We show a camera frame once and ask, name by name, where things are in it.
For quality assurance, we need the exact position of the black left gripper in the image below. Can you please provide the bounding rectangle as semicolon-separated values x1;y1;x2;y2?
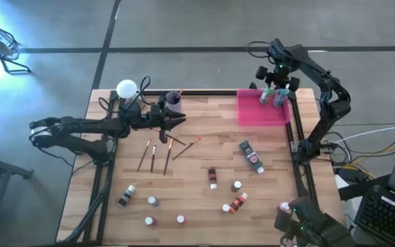
144;95;187;144

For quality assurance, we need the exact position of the orange bristle brush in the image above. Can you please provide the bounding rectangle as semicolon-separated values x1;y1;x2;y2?
155;128;187;146

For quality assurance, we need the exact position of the large teal paint bottle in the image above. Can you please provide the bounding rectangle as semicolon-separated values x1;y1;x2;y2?
272;87;291;108

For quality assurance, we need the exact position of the black brush silver ferrule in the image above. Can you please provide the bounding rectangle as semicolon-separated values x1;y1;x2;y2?
149;143;158;173

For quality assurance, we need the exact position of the large black paint bottle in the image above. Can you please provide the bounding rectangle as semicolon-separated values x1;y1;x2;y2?
238;139;265;175

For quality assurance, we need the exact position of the black white paint bottle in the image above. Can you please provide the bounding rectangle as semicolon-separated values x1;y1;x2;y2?
117;185;137;208

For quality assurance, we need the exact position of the rust brown striped paint bottle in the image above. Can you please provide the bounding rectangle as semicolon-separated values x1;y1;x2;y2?
208;166;218;191

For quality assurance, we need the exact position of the bright orange striped paint bottle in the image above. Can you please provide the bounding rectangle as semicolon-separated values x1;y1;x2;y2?
228;192;249;215

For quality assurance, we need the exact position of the lavender plastic cup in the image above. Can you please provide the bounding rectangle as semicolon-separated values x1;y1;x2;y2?
165;90;183;114

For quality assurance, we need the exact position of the orange fan brush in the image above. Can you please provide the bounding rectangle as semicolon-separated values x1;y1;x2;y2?
171;136;203;161

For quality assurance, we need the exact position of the pink plastic bin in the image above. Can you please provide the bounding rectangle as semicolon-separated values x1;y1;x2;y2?
236;88;292;127

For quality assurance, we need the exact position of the white dome lamp brass base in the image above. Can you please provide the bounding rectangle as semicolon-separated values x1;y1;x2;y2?
115;79;139;100

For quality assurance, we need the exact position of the black power strip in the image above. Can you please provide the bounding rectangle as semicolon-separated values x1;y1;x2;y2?
336;167;368;183

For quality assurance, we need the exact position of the black keyboard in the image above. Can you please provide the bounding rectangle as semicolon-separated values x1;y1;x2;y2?
354;184;395;246

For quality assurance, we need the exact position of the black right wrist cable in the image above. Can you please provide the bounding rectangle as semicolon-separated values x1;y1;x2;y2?
246;40;272;60

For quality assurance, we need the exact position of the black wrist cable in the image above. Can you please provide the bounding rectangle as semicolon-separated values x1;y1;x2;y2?
128;75;152;107
246;40;272;60

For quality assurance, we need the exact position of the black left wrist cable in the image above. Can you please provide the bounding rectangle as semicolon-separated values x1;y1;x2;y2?
128;75;152;107

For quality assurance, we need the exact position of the white cable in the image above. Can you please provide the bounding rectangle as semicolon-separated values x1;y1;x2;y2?
331;123;395;145

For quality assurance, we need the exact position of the yellow cable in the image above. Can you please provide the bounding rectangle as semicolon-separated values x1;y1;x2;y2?
341;143;395;172

